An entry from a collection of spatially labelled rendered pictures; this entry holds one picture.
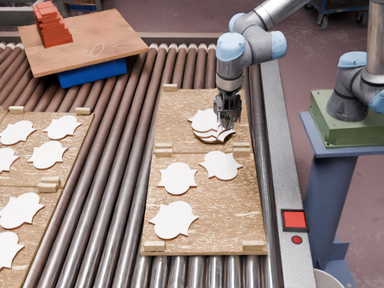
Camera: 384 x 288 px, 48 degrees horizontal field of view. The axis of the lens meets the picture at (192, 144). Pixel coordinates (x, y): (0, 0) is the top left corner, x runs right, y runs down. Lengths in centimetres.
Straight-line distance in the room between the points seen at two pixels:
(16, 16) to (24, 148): 112
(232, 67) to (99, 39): 102
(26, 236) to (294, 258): 76
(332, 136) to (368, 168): 137
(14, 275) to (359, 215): 195
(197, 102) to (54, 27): 73
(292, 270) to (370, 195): 165
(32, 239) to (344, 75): 113
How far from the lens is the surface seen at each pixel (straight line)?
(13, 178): 154
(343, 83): 160
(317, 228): 205
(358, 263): 246
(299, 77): 381
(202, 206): 131
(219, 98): 130
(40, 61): 196
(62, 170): 151
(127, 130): 165
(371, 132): 169
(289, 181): 144
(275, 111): 174
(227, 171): 140
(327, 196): 190
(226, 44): 114
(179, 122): 163
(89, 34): 213
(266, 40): 120
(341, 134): 165
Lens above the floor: 191
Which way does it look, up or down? 40 degrees down
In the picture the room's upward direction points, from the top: 2 degrees counter-clockwise
